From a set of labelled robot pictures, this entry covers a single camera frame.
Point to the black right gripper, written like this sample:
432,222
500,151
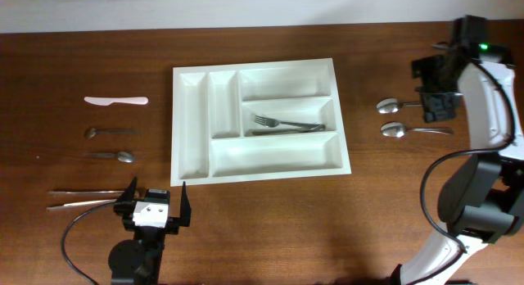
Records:
433,109

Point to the silver fork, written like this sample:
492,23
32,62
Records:
273,123
319,127

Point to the small dark metal teaspoon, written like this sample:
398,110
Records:
92,132

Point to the silver tablespoon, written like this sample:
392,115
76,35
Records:
392,105
398,130

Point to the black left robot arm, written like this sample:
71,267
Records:
137,260

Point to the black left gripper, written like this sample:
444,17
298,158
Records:
123,207

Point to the pink plastic knife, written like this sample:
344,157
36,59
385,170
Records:
106,101

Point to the upper metal chopstick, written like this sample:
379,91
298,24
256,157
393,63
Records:
85,192

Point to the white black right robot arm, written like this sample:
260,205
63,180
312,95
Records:
472,197

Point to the white plastic cutlery tray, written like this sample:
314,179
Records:
211,139

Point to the small silver teaspoon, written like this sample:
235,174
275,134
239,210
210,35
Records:
120,156

